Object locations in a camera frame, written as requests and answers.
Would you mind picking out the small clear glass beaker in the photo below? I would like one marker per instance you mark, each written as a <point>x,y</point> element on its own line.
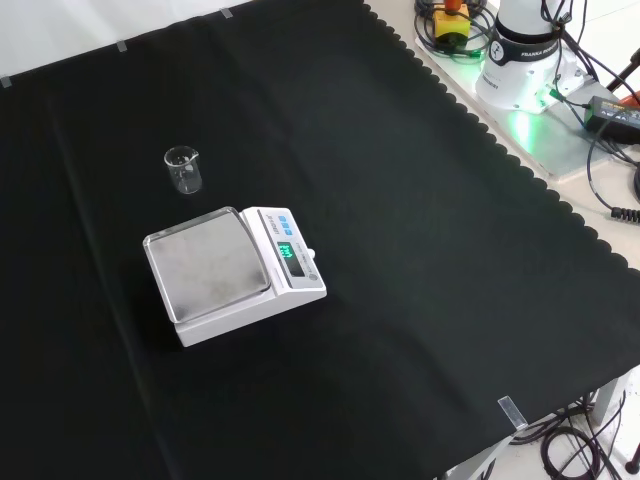
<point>187,181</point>

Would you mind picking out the black bench cloth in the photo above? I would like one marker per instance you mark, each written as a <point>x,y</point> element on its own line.
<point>400,250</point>

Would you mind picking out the white electronic balance steel pan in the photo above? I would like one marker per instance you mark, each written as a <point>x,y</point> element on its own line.
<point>220,265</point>

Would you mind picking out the grey tape piece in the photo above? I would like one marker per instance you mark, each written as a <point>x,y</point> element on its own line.
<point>122,47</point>
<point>227,13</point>
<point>5,81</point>

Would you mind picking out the yellow stop button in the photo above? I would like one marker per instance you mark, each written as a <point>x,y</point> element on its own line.
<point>451,22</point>

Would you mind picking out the clear tape strip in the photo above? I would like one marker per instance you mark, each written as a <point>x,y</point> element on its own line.
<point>512,412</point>

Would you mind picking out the black power adapter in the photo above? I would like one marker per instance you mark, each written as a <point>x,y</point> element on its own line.
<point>614,112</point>

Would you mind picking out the grey table leg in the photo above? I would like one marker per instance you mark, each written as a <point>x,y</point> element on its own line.
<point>606,400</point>

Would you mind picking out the black orange tripod leg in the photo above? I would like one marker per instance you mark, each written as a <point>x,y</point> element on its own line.
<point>625,75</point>

